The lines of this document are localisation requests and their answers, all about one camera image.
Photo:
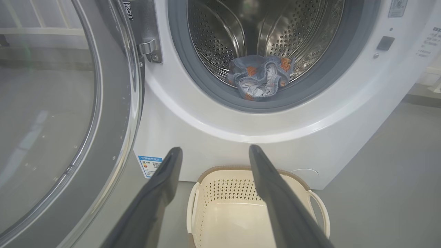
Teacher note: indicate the white front-load washing machine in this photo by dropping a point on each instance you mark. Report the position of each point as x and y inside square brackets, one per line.
[213, 127]

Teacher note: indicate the black door latch socket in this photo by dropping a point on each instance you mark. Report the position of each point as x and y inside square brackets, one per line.
[385, 43]

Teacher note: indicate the stainless steel washing machine drum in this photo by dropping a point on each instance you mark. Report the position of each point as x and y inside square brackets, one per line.
[220, 38]

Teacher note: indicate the metal washer door hinge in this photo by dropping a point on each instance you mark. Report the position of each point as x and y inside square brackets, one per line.
[148, 34]

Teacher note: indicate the washing machine glass door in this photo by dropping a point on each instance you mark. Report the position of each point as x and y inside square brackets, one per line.
[113, 103]

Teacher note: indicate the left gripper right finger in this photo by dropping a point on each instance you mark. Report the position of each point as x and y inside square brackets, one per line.
[282, 206]

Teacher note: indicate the blue energy label sticker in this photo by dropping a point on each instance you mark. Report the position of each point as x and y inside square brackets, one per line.
[150, 166]

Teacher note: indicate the grey warning sticker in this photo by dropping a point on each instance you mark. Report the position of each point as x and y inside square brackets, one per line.
[398, 7]

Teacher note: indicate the round white filter cover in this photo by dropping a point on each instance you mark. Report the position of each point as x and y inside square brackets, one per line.
[305, 172]

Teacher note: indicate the cream perforated laundry basket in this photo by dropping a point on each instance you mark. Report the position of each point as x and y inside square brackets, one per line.
[227, 220]

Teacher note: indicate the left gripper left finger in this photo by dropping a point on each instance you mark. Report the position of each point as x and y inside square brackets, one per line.
[151, 206]

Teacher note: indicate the small QR code sticker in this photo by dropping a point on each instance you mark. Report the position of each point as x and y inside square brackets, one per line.
[127, 11]

